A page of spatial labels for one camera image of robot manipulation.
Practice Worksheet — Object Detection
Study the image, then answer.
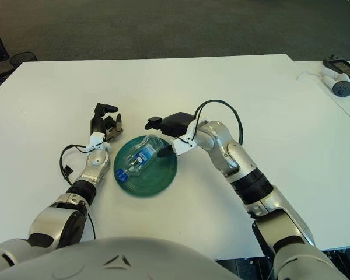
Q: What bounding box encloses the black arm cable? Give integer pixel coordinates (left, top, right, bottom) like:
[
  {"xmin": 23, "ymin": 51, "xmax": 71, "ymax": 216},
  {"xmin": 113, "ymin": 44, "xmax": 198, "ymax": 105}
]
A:
[
  {"xmin": 194, "ymin": 99, "xmax": 243, "ymax": 145},
  {"xmin": 59, "ymin": 144, "xmax": 93, "ymax": 186}
]

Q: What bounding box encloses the thin white cable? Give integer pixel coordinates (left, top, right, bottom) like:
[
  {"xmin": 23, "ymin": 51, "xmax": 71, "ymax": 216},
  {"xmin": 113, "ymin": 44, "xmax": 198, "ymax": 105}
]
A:
[{"xmin": 297, "ymin": 71, "xmax": 324, "ymax": 82}]

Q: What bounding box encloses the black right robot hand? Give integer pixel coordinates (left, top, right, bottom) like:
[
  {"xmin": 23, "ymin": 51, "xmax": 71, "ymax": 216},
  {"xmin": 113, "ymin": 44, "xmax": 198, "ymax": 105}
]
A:
[{"xmin": 144, "ymin": 111, "xmax": 198, "ymax": 160}]

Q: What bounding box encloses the grey robot torso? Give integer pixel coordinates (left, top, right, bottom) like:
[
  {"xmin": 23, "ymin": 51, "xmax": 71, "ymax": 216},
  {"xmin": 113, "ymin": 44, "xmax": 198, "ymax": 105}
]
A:
[{"xmin": 0, "ymin": 237, "xmax": 243, "ymax": 280}]

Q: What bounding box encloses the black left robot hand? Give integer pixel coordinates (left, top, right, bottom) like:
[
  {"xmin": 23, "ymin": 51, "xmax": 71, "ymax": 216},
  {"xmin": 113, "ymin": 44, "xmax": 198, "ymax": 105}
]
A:
[{"xmin": 86, "ymin": 101, "xmax": 125, "ymax": 152}]

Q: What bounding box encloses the black handheld device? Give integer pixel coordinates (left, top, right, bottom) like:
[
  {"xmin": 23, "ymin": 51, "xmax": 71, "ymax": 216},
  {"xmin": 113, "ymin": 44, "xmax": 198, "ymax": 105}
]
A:
[{"xmin": 323, "ymin": 54, "xmax": 350, "ymax": 87}]

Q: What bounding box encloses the white handheld controller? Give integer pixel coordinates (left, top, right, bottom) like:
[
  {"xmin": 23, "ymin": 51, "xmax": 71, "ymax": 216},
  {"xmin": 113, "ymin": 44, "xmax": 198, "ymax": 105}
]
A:
[{"xmin": 322, "ymin": 67, "xmax": 350, "ymax": 97}]

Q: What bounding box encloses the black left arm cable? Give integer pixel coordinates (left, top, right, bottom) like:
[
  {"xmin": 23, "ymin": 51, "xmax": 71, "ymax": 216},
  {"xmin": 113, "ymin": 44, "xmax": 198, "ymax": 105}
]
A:
[{"xmin": 59, "ymin": 144, "xmax": 93, "ymax": 186}]

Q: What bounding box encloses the clear plastic bottle blue cap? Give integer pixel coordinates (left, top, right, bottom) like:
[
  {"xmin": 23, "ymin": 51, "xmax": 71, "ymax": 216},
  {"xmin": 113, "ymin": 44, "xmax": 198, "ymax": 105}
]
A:
[{"xmin": 115, "ymin": 134, "xmax": 166, "ymax": 183}]

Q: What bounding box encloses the green ribbed plate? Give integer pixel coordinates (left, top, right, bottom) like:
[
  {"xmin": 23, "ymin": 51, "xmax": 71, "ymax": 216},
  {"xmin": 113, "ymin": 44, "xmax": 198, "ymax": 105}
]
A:
[{"xmin": 113, "ymin": 135, "xmax": 179, "ymax": 200}]

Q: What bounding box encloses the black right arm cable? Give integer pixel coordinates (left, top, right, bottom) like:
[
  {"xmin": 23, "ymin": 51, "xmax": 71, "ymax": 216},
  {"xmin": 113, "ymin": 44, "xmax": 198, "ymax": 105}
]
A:
[{"xmin": 194, "ymin": 99, "xmax": 243, "ymax": 145}]

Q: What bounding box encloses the black wire mesh bin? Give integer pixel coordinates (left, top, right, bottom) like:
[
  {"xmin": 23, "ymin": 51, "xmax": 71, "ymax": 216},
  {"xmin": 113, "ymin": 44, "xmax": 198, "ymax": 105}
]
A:
[{"xmin": 9, "ymin": 51, "xmax": 38, "ymax": 67}]

